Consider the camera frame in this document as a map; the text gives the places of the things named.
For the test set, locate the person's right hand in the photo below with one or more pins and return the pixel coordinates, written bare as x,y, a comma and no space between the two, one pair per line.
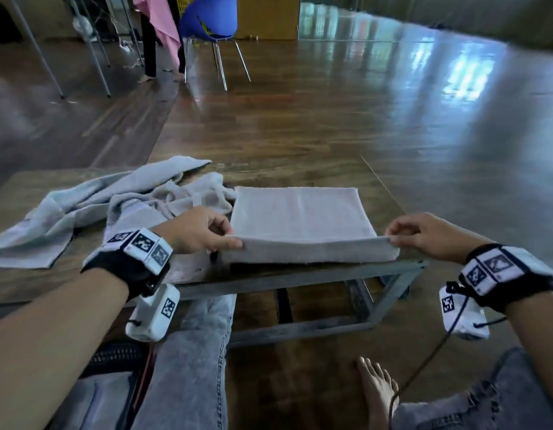
437,237

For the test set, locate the person's left hand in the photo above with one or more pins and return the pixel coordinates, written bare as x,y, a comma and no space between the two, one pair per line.
191,230

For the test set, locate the person's left thumb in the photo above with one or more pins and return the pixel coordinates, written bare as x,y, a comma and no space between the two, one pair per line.
227,243

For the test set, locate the person's right thumb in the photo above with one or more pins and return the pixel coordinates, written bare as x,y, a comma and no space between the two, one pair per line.
399,240

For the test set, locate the person's left forearm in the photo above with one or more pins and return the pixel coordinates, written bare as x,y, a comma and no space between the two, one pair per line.
48,349

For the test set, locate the person's right forearm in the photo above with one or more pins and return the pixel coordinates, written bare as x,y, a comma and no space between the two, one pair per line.
538,340

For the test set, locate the person's left leg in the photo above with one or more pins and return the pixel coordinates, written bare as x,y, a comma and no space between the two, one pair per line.
187,367

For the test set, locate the person's leg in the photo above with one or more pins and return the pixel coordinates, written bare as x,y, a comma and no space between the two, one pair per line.
495,398
187,367

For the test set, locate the person's bare foot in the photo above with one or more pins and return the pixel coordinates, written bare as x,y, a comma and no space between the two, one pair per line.
377,389

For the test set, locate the crumpled light grey towel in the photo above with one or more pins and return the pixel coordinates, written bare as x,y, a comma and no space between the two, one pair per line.
79,210

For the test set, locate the person's right leg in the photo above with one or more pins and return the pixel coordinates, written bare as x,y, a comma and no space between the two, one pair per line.
495,398

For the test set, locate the metal-legged table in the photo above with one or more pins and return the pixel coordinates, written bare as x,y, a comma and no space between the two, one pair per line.
97,62

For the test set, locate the blue plastic chair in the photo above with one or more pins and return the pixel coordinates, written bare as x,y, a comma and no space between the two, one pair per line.
211,15

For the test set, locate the pink cloth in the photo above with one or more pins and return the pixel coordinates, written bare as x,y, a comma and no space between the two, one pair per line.
162,22

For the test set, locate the yellow-brown wooden cabinet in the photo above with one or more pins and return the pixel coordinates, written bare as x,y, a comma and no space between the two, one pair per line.
267,15

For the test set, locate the yellow basket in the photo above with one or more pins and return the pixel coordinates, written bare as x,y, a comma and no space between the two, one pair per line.
184,2

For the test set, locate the low wooden metal-frame table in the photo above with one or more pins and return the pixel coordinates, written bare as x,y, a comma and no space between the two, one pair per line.
303,274

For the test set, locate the left wrist camera with markers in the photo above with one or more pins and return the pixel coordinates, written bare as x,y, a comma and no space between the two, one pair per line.
137,259

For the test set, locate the wrist camera with markers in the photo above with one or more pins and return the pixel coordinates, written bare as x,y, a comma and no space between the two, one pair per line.
137,259
495,273

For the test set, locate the right wrist camera with markers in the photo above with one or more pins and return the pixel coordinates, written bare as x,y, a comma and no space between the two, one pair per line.
495,273

